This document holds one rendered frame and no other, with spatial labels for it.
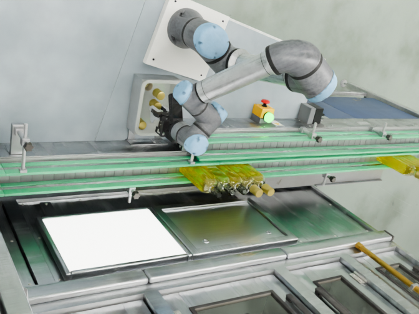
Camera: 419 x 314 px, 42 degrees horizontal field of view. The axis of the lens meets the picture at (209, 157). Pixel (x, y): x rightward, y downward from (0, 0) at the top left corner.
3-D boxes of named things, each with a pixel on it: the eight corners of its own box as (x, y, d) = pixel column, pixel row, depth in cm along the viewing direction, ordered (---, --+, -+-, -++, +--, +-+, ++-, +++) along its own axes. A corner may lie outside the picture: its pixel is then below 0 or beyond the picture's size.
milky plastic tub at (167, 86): (126, 128, 213) (134, 136, 207) (134, 73, 205) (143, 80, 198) (165, 127, 223) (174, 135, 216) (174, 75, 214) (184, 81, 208)
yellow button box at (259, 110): (249, 118, 244) (259, 123, 238) (253, 102, 241) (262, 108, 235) (262, 118, 248) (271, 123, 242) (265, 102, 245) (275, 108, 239)
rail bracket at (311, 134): (297, 131, 245) (316, 142, 235) (301, 116, 242) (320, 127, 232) (303, 131, 247) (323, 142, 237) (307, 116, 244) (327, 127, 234)
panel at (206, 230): (35, 224, 185) (65, 282, 159) (36, 216, 184) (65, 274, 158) (247, 202, 233) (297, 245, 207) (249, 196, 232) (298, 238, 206)
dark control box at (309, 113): (295, 118, 258) (307, 124, 252) (300, 102, 256) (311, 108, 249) (308, 118, 263) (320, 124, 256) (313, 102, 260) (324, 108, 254)
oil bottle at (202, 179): (179, 171, 220) (204, 195, 203) (181, 159, 218) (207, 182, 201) (191, 171, 223) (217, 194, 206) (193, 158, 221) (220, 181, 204)
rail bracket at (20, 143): (4, 151, 189) (19, 179, 172) (7, 105, 183) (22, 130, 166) (18, 150, 192) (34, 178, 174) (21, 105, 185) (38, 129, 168)
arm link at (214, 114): (215, 98, 181) (194, 123, 181) (233, 117, 188) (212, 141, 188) (204, 91, 187) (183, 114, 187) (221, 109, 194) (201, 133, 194)
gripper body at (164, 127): (153, 131, 205) (167, 143, 195) (157, 109, 202) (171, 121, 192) (171, 131, 209) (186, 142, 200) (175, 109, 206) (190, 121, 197)
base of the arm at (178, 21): (173, 3, 199) (186, 9, 191) (207, 12, 208) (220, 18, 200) (162, 43, 203) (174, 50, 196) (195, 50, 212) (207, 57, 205)
